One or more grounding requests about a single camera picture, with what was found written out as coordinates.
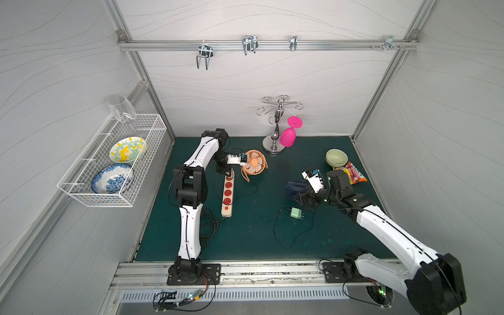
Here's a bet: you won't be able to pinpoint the green usb power adapter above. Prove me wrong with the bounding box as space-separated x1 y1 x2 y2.
290 207 304 220

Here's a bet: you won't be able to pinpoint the black blue fan cable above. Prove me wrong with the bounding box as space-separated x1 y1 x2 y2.
272 202 320 249

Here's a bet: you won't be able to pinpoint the orange desk fan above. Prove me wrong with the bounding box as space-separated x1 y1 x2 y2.
240 150 269 182

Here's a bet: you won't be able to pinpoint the beige power strip red sockets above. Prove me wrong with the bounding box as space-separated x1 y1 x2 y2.
221 171 235 218

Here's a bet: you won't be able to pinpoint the black orange fan cable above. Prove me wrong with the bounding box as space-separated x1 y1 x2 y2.
232 178 259 203

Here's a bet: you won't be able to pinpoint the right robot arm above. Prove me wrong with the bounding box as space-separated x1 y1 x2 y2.
296 169 467 314

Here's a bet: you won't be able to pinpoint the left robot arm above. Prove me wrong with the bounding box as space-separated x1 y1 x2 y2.
173 128 232 278

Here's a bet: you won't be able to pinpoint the navy blue desk fan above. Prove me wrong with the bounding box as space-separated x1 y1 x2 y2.
284 181 310 203

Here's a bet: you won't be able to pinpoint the green ceramic bowl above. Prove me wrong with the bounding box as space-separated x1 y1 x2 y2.
325 149 349 168

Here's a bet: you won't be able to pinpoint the colourful snack bag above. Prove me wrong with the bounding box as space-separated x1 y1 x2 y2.
335 161 368 185

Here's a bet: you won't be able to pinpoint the chrome cup holder stand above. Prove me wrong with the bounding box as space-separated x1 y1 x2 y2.
256 94 304 155

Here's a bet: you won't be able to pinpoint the pink plastic goblet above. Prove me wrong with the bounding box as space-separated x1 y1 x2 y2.
280 116 303 147

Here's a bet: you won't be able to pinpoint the yellow green patterned plate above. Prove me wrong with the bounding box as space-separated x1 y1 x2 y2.
109 136 146 165

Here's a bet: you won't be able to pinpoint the metal hook far left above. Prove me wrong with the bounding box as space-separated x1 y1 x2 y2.
196 44 214 70

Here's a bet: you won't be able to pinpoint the metal hook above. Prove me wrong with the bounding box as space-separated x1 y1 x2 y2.
196 44 214 70
370 35 406 52
241 35 259 56
290 35 297 52

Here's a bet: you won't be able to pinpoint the clear glass cup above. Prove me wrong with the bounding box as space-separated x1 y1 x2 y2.
108 95 137 123

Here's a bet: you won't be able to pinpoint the blue white patterned plate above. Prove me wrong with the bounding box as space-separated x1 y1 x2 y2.
91 164 135 194

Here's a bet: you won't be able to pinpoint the metal hook far right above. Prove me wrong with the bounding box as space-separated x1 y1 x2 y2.
370 35 406 52

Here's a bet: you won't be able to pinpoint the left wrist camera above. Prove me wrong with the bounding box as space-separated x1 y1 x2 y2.
227 153 248 166

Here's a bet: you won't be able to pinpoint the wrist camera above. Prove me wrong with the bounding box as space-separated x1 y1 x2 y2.
227 153 248 166
301 168 324 193

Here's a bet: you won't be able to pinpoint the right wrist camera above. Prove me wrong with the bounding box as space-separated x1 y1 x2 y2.
301 168 324 193

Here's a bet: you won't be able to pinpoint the black power strip cord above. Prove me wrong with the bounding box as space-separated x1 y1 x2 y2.
198 206 226 249

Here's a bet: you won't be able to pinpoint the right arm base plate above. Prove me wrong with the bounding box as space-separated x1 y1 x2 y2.
322 261 354 284

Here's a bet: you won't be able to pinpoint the white wire basket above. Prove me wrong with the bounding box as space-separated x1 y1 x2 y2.
57 114 167 207

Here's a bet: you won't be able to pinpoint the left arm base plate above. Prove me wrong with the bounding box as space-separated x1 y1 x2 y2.
166 264 221 286

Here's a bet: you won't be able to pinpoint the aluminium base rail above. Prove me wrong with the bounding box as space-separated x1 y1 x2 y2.
109 257 410 291

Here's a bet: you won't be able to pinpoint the aluminium top rail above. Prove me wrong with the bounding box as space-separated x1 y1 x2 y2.
118 38 421 53

